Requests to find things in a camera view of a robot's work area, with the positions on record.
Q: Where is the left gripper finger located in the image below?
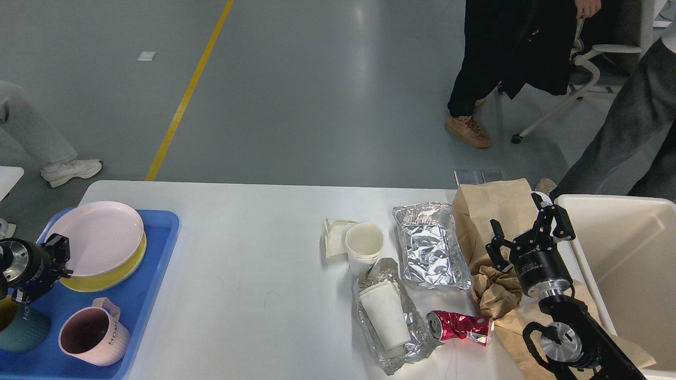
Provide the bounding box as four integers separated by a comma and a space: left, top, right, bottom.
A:
43, 233, 73, 278
11, 280, 54, 305

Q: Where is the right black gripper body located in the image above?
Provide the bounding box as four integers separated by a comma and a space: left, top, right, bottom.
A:
510, 239, 572, 298

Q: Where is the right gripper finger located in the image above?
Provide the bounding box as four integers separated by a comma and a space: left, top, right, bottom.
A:
486, 219, 514, 273
526, 192, 576, 250

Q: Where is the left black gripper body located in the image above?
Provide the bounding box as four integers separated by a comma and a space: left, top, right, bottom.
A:
1, 239, 53, 290

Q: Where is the teal mug yellow inside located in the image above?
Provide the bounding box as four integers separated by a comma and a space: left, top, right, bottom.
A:
1, 296, 51, 353

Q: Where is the pink plate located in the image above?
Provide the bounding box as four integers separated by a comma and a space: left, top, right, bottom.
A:
46, 201, 144, 277

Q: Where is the pink ribbed mug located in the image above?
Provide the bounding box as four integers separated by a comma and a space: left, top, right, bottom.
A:
58, 297, 130, 366

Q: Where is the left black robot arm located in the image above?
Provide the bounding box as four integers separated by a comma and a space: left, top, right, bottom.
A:
1, 233, 73, 305

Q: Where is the crumpled brown paper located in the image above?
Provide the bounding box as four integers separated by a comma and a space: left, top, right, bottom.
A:
471, 265, 522, 319

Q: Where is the brown paper bag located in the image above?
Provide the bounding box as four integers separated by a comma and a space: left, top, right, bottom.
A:
452, 179, 654, 379

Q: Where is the yellow plate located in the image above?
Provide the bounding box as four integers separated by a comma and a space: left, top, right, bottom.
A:
60, 233, 147, 292

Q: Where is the large aluminium foil sheet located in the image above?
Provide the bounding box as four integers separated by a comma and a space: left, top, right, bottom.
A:
392, 202, 472, 290

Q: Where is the beige plastic bin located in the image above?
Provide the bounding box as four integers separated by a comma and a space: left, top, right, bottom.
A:
556, 195, 675, 379

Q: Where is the metal floor plate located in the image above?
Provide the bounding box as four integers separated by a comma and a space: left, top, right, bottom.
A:
454, 170, 505, 185

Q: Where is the person in light jeans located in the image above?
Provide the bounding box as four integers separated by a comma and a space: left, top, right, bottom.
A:
0, 80, 103, 239

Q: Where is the white table corner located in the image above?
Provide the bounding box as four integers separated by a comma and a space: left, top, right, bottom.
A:
0, 166, 24, 201

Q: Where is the crushed red soda can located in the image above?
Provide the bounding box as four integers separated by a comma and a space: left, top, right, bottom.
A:
426, 310, 493, 347

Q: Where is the blue plastic tray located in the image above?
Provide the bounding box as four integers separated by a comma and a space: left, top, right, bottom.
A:
1, 210, 180, 379

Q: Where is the person in grey trousers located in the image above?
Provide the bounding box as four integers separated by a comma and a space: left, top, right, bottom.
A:
536, 22, 675, 201

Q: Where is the crumpled foil under cup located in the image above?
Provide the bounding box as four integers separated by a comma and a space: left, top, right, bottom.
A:
353, 258, 440, 375

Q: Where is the lying white paper cup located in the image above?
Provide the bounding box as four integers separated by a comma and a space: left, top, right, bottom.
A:
359, 280, 410, 350

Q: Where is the upright white paper cup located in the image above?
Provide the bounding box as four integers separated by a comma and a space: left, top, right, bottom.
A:
345, 222, 384, 276

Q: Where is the crushed white paper cup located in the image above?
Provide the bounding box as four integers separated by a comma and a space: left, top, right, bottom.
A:
324, 219, 359, 259

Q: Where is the person in black clothes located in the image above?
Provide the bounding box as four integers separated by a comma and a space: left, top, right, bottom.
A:
446, 1, 602, 148

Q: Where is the white office chair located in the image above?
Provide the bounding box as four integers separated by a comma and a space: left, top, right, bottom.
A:
510, 20, 643, 144

